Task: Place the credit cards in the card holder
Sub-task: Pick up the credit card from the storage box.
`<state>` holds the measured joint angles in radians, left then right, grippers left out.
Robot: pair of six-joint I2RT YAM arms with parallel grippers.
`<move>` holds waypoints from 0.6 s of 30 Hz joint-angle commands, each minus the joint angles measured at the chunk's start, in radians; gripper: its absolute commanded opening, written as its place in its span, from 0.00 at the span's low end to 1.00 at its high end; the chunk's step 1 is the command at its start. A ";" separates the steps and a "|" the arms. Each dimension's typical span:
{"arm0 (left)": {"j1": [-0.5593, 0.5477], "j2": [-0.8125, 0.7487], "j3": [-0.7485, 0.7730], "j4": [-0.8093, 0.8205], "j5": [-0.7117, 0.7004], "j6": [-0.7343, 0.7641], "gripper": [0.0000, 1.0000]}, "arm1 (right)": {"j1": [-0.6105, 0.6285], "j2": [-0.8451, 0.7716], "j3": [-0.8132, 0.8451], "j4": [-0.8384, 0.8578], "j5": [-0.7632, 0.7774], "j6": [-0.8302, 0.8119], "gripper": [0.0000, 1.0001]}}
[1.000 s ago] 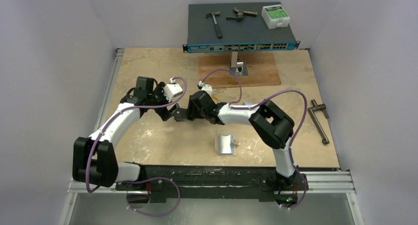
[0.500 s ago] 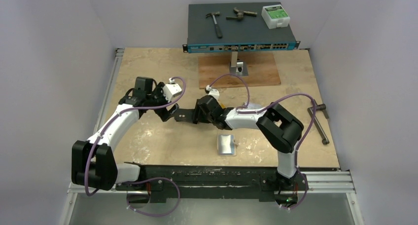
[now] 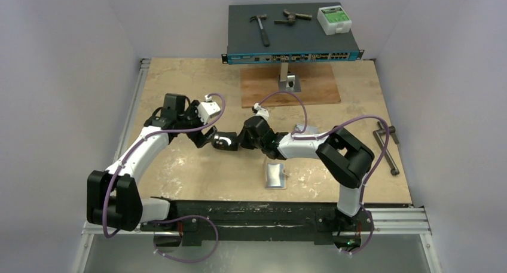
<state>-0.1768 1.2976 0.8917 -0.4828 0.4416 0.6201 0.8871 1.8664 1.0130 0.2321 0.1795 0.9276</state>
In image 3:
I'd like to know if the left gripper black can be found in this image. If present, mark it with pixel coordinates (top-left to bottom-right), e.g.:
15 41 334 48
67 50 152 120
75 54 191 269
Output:
177 101 216 147

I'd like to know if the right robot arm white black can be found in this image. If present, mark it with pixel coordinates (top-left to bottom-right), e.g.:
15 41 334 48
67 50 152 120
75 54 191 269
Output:
238 116 375 229

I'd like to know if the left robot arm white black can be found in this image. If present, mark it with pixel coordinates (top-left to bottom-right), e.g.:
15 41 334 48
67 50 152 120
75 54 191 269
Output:
86 93 226 238

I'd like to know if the wooden board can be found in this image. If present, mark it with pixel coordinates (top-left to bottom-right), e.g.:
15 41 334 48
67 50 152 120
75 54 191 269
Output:
240 63 341 108

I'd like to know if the hammer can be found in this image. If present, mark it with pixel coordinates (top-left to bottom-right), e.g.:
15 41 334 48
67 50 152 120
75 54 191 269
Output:
249 14 270 47

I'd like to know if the metal clamp tool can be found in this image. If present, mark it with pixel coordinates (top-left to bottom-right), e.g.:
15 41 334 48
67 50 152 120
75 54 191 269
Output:
274 9 313 26

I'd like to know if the white green box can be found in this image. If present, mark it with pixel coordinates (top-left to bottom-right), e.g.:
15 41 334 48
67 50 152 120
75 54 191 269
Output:
317 5 352 36

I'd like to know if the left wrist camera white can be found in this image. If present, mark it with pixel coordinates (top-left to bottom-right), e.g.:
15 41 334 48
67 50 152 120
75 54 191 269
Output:
197 95 221 124

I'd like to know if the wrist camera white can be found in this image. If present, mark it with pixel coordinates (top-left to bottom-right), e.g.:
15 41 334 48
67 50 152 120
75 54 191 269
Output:
252 103 270 121
197 95 221 124

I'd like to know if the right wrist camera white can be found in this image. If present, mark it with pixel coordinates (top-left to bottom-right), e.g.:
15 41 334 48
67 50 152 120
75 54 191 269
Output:
252 103 270 121

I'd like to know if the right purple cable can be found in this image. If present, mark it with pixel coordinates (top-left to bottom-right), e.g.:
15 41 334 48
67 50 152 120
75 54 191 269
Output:
253 91 391 255

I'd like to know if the purple cable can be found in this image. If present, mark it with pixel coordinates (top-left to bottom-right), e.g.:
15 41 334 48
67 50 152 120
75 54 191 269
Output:
253 91 391 255
102 93 227 264

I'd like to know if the metal stand post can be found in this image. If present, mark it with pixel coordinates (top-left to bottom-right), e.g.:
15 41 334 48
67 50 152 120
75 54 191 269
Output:
278 62 301 93

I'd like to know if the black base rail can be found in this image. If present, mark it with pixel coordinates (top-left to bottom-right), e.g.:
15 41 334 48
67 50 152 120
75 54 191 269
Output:
141 200 374 250

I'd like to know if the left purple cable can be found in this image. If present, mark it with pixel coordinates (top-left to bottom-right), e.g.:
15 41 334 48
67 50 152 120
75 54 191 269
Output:
102 93 227 264

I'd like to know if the dark metal crank handle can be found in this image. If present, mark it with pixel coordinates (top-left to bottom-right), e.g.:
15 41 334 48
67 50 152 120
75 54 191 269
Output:
372 120 401 176

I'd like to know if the aluminium frame rail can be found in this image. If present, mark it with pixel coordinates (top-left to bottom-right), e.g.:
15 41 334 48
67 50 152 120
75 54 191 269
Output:
71 58 442 273

